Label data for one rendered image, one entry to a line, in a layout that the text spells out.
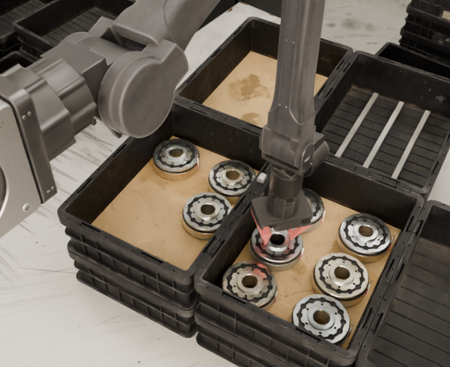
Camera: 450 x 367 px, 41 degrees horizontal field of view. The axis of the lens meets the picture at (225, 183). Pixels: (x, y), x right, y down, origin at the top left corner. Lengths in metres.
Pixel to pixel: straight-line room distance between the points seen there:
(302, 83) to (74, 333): 0.69
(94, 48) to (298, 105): 0.41
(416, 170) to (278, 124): 0.55
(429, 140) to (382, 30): 1.98
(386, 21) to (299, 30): 2.68
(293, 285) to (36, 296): 0.54
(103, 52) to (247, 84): 1.02
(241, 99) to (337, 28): 1.93
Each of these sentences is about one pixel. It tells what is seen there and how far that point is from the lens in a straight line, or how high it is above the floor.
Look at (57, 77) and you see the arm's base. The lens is 0.54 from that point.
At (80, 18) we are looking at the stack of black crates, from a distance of 2.52.
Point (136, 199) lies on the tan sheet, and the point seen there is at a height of 0.83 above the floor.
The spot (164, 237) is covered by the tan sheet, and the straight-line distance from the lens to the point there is 1.23.
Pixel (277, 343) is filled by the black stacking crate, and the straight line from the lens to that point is 1.08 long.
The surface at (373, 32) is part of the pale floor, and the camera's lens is 3.42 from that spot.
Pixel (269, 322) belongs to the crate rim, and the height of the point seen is 0.92.
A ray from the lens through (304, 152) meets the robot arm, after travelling 0.97.
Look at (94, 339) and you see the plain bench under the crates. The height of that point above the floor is 0.70.
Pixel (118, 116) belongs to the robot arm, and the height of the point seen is 1.44.
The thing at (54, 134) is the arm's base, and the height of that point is 1.46.
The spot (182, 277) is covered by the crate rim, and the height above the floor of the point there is 0.93.
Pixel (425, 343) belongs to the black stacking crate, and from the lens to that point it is 1.17.
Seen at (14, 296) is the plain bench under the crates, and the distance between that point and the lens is 1.36.
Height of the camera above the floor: 1.80
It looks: 47 degrees down
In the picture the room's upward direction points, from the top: 2 degrees clockwise
